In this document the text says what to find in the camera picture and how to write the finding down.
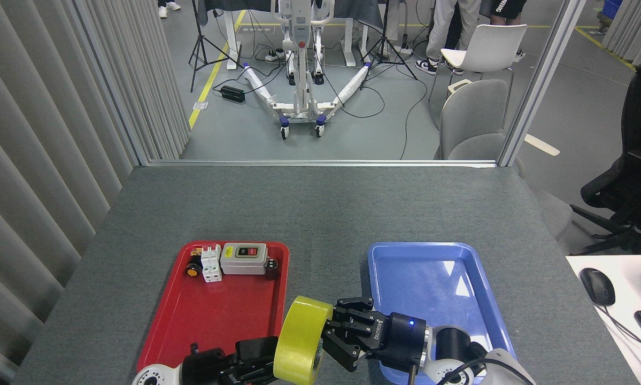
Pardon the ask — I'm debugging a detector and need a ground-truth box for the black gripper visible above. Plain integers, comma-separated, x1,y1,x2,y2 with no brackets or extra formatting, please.
180,336,279,385
322,297,432,372

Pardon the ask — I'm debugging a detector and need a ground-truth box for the yellow tape roll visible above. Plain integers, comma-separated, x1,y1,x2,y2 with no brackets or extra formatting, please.
273,296,333,385

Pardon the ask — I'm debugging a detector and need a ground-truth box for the red plastic tray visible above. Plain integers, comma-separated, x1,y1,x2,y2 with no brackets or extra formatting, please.
137,241,290,378

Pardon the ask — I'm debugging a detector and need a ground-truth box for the blue plastic tray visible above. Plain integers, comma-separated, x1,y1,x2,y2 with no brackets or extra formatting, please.
367,242,518,385

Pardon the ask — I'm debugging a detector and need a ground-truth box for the white circuit breaker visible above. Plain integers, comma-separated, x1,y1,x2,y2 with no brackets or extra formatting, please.
200,244,223,283

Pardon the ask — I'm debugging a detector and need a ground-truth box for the white stand on wheels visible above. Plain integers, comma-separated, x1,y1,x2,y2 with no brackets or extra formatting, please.
243,0,373,141

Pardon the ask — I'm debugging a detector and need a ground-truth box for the grey upholstered chair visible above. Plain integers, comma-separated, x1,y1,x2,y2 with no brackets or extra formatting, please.
434,79,573,241

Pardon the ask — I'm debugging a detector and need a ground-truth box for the black computer mouse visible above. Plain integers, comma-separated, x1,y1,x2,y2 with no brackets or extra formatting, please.
579,267,616,307

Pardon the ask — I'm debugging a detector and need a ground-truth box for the pale wooden plank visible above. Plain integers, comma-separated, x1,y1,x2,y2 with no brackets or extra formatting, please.
523,134,560,157

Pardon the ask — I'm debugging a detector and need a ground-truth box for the black power adapter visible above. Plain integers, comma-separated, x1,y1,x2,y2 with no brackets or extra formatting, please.
220,85,246,104

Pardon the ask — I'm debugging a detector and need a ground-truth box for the white side desk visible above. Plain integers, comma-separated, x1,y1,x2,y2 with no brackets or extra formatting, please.
565,255,641,385

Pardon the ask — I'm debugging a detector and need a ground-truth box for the black tripod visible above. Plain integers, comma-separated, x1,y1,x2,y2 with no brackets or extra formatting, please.
359,0,418,91
188,0,244,94

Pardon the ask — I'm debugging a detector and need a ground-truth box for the grey ribbed partition panel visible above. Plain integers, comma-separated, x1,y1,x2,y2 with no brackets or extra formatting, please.
601,0,641,67
0,0,192,385

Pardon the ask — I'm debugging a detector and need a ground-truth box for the white plastic chair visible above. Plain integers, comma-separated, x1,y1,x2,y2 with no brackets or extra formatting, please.
428,24,528,129

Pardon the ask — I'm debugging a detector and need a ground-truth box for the grey switch box red button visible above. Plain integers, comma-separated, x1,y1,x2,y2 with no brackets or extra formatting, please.
220,243,268,276

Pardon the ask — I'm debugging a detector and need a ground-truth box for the silver aluminium rail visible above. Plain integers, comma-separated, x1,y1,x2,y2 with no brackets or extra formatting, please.
148,159,498,168

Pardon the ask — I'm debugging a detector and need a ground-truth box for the silver aluminium post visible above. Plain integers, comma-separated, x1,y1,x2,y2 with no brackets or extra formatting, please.
498,0,587,167

